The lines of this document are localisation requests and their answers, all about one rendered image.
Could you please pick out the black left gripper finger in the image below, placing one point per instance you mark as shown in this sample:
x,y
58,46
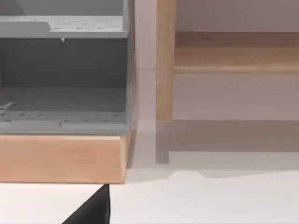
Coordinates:
x,y
95,207

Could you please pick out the pale wooden drawer front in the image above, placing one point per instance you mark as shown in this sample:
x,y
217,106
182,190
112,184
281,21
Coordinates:
x,y
60,158

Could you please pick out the grey pierced drawer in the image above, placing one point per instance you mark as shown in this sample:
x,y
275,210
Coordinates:
x,y
63,70

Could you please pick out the open wooden shelf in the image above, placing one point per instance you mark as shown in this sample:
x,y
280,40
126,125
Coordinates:
x,y
233,53

